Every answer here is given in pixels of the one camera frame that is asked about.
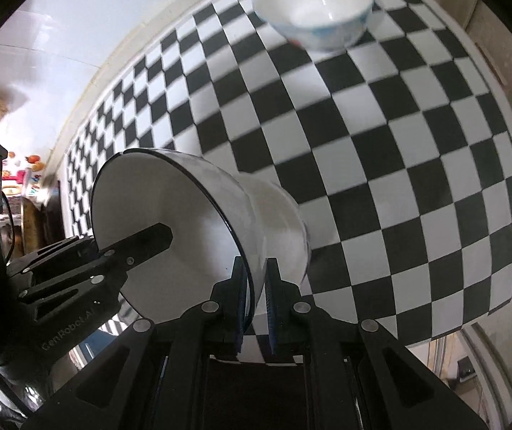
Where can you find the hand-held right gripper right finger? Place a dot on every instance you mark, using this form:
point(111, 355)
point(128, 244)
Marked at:
point(271, 318)

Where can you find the colourful wall stickers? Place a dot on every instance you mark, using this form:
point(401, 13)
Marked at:
point(27, 163)

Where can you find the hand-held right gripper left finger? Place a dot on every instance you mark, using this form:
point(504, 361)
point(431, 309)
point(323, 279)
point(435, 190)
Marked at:
point(239, 322)

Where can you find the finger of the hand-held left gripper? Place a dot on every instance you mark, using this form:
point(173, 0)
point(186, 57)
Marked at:
point(148, 242)
point(58, 255)

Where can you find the white bowl with dark rim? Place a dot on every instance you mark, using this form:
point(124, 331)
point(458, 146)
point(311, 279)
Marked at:
point(193, 215)

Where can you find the black and white checkered tablecloth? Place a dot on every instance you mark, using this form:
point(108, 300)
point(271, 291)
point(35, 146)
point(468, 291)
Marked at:
point(372, 143)

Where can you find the white bowl with blue print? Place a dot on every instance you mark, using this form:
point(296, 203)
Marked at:
point(314, 4)

